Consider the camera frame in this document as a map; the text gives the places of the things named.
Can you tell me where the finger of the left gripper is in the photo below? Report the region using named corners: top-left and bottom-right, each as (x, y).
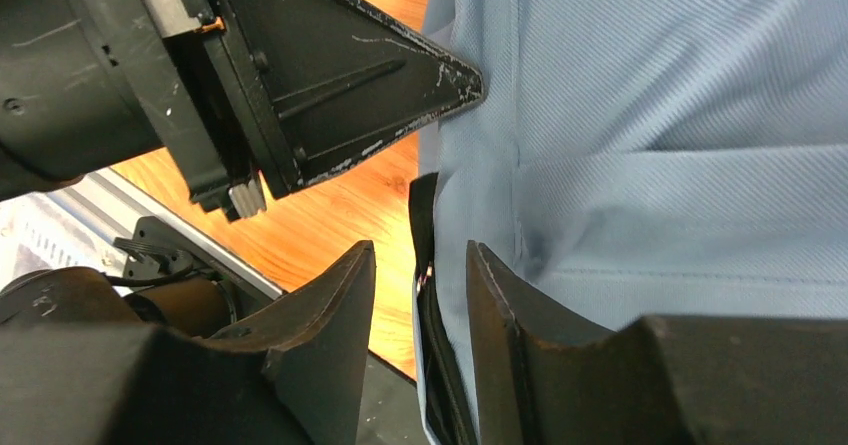
top-left (217, 0), bottom-right (484, 199)

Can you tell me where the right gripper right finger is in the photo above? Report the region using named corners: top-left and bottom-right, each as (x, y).
top-left (467, 242), bottom-right (847, 444)

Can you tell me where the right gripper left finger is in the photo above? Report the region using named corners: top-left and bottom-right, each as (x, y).
top-left (1, 241), bottom-right (376, 444)

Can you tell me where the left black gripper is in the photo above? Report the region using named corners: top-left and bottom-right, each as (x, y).
top-left (1, 0), bottom-right (302, 220)

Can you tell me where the blue-grey backpack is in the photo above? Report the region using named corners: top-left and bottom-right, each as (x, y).
top-left (420, 0), bottom-right (847, 412)

